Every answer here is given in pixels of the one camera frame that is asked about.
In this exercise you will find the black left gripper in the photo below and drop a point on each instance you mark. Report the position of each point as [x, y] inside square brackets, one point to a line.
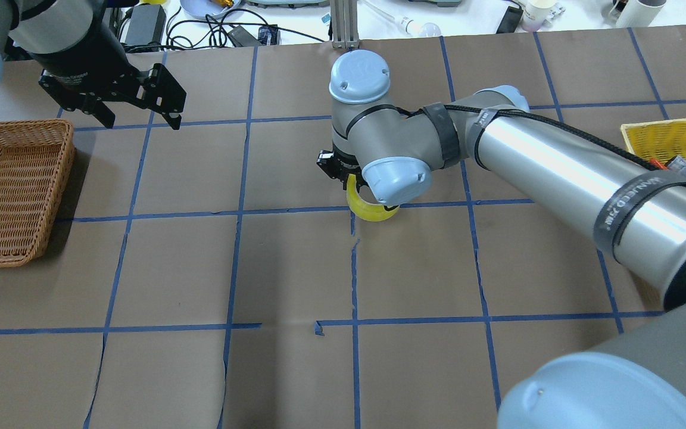
[80, 64]

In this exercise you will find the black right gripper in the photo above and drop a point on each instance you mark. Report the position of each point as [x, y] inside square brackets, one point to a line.
[335, 167]

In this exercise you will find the yellow tape roll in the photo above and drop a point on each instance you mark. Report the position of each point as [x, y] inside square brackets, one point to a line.
[363, 209]

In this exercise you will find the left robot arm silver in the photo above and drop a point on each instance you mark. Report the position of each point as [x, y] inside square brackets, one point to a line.
[40, 27]

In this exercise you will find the black power adapter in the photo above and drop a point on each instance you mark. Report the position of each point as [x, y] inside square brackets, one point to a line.
[144, 28]

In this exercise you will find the blue plate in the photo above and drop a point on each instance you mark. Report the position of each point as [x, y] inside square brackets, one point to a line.
[200, 9]

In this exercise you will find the brown wicker basket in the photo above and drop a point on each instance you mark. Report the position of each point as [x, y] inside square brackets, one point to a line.
[36, 157]

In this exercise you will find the brass cylinder tool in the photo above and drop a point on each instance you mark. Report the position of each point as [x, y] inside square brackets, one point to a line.
[223, 3]

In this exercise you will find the light bulb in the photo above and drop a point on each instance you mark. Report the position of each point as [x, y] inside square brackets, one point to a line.
[406, 24]

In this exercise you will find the orange toy carrot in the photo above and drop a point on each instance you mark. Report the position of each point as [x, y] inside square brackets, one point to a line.
[658, 164]

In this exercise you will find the yellow woven basket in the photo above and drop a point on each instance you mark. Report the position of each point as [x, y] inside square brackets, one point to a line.
[662, 139]

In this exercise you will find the aluminium frame post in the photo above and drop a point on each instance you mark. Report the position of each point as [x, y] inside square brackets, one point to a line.
[344, 25]

